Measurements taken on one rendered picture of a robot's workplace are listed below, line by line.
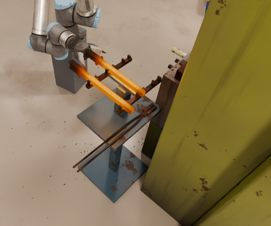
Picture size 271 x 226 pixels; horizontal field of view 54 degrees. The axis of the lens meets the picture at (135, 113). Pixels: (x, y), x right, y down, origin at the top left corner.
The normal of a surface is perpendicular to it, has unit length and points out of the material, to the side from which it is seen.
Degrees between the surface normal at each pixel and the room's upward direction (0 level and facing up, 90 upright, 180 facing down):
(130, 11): 0
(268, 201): 90
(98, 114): 0
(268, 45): 90
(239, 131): 90
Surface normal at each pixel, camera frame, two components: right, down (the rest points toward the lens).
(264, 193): -0.63, 0.57
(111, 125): 0.12, -0.60
